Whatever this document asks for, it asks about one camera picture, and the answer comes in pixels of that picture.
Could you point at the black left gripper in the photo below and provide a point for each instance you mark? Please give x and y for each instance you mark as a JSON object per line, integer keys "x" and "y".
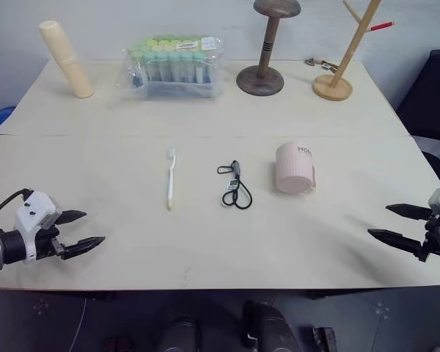
{"x": 52, "y": 243}

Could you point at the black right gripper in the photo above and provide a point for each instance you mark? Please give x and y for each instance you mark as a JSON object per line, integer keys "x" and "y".
{"x": 433, "y": 234}

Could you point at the black office chair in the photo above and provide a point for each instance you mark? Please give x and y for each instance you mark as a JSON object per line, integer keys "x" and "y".
{"x": 430, "y": 110}

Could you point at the small black floor device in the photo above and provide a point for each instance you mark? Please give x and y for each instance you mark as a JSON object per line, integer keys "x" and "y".
{"x": 323, "y": 336}

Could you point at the dark rounded robot foot shape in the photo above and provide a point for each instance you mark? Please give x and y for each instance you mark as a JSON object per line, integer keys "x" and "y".
{"x": 265, "y": 328}

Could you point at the cream cylindrical tube case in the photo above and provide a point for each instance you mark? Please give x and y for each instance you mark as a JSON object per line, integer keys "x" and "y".
{"x": 65, "y": 58}

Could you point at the light wooden branch stand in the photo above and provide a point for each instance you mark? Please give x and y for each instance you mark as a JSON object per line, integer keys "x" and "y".
{"x": 344, "y": 58}

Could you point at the bagged rack of capped tubes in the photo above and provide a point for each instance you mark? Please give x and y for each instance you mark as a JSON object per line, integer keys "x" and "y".
{"x": 172, "y": 67}

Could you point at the dark wooden hat stand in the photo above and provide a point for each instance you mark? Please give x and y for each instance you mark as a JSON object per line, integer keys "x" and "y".
{"x": 268, "y": 47}

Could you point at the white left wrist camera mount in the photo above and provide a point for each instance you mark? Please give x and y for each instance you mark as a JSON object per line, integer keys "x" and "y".
{"x": 33, "y": 216}

